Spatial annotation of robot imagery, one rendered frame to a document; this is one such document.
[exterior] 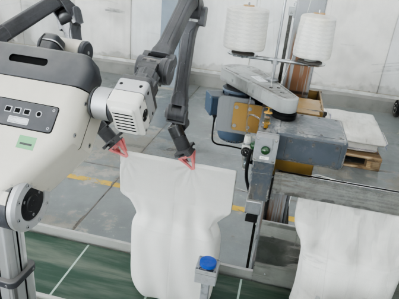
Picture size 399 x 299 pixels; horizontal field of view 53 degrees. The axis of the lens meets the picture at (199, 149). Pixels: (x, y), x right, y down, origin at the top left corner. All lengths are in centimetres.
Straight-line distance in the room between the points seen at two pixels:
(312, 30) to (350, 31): 498
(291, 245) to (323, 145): 78
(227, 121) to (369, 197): 65
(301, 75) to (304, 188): 50
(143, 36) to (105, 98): 585
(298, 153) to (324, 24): 48
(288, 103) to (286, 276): 100
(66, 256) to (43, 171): 120
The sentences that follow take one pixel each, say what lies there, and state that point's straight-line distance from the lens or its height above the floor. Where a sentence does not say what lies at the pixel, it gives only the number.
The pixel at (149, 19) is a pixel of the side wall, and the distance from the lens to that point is 684.
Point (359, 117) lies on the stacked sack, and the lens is 499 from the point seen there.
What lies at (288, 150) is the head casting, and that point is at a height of 128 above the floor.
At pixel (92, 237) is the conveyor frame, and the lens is 232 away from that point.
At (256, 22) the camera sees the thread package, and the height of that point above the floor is 164.
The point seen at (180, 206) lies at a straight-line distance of 174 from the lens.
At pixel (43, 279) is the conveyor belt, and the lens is 216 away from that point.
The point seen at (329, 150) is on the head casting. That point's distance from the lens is 137.
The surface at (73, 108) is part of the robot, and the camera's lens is 109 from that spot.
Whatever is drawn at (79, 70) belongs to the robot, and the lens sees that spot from 113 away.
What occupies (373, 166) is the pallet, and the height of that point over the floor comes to 5.
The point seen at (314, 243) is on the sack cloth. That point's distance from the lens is 170.
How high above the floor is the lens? 181
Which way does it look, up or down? 25 degrees down
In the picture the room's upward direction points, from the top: 5 degrees clockwise
